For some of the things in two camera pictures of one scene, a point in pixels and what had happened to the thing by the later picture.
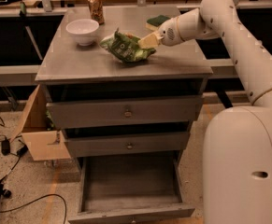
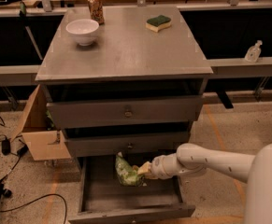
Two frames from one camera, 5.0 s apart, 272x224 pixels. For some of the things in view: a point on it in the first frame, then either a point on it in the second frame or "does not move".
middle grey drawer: [110, 143] does not move
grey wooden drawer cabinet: [114, 99] does not move
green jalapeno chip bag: [125, 48] to [127, 173]
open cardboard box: [42, 142] does not move
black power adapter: [6, 147] does not move
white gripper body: [168, 32] to [157, 168]
